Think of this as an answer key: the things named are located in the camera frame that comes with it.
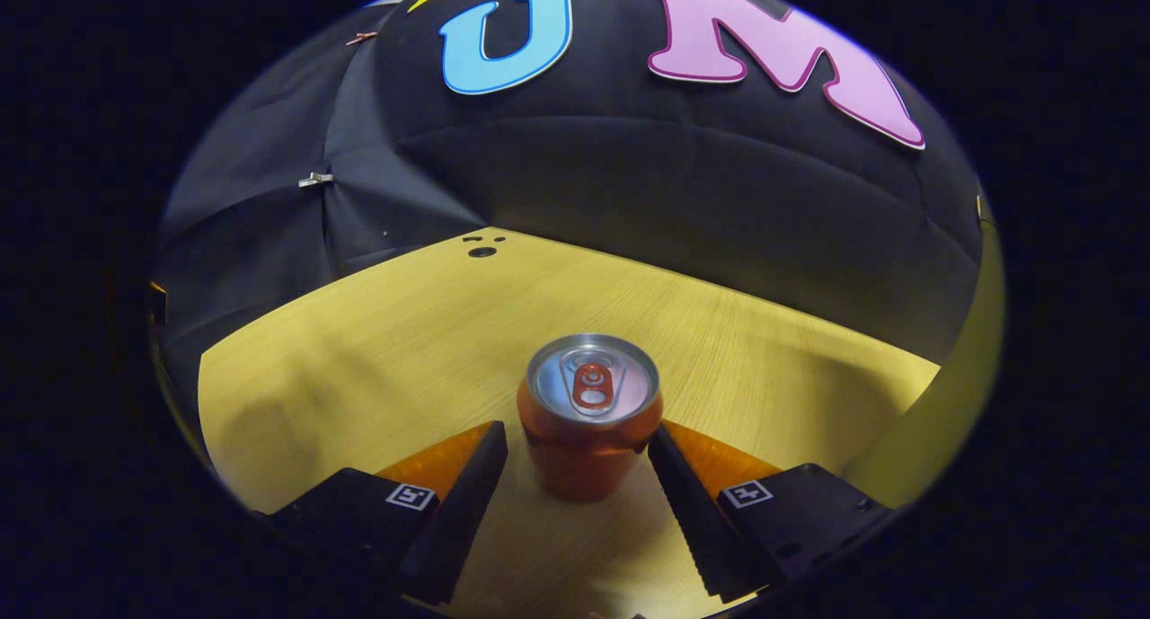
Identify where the orange pop can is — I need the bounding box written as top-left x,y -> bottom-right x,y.
517,333 -> 664,503

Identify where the pale green desktop garbage bin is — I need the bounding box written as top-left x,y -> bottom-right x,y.
843,197 -> 1005,510

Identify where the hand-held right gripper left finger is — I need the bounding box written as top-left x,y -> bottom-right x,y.
270,420 -> 509,606

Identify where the black backdrop cloth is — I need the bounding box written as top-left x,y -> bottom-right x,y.
151,0 -> 989,404

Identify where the wooden desktop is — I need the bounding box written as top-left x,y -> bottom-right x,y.
198,227 -> 942,619

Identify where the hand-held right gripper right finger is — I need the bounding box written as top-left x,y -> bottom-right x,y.
646,421 -> 890,602

